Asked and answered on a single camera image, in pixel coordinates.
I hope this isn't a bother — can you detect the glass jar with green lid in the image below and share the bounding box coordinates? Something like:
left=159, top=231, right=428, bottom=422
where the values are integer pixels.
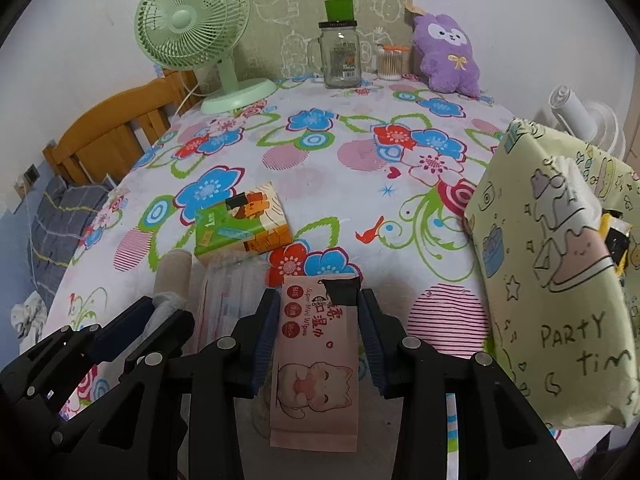
left=306, top=0, right=362, bottom=90

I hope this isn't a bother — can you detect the green tissue pack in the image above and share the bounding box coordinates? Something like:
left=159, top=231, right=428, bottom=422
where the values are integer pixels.
left=192, top=181, right=292, bottom=265

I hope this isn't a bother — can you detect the yellow cartoon storage box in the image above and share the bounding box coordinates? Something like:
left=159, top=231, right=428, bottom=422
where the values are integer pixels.
left=462, top=117, right=640, bottom=430

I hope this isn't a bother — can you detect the white fan cable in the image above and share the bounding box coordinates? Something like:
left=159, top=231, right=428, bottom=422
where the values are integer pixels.
left=170, top=70, right=207, bottom=117

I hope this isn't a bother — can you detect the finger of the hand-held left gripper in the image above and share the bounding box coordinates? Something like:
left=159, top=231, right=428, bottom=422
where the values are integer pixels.
left=90, top=296, right=156, bottom=361
left=122, top=309, right=196, bottom=362

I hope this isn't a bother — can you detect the white standing fan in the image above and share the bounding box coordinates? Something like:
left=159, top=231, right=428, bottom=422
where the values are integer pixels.
left=532, top=85, right=626, bottom=161

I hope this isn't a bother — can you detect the floral tablecloth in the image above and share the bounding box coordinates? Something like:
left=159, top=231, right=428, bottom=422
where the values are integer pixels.
left=37, top=72, right=640, bottom=480

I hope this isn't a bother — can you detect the grey plaid pillow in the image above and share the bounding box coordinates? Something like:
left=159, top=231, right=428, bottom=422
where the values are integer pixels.
left=30, top=180, right=121, bottom=291

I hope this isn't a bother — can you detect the green patterned board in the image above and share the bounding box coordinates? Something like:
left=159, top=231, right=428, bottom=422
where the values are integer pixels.
left=240, top=0, right=416, bottom=81

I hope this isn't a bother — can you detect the wooden bed headboard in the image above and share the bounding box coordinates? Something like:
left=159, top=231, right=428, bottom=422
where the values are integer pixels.
left=42, top=67, right=201, bottom=186

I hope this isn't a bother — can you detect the cotton swab container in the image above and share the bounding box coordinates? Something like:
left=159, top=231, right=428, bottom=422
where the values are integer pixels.
left=376, top=45, right=412, bottom=82

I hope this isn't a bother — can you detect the beige cloth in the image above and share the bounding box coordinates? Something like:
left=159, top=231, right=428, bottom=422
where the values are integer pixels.
left=151, top=251, right=193, bottom=311

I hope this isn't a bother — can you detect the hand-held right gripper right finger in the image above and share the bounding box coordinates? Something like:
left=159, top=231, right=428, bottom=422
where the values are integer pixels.
left=359, top=288, right=566, bottom=480

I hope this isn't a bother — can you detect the green desk fan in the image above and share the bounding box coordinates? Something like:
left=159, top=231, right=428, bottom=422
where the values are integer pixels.
left=134, top=0, right=278, bottom=115

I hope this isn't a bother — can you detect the pink wet wipes pack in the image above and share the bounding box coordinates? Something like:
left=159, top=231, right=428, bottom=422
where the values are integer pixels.
left=269, top=274, right=362, bottom=453

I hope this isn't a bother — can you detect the crumpled white cloth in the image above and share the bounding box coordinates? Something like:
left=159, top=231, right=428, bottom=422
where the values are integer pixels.
left=10, top=290, right=48, bottom=356

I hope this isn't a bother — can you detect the purple plush bunny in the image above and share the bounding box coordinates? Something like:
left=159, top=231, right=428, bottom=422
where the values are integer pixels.
left=411, top=7, right=483, bottom=98

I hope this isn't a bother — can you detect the clear plastic package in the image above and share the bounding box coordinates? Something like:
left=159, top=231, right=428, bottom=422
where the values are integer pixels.
left=197, top=250, right=273, bottom=356

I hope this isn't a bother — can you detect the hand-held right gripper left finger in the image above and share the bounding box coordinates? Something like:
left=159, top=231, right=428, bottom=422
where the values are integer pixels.
left=65, top=289, right=282, bottom=480

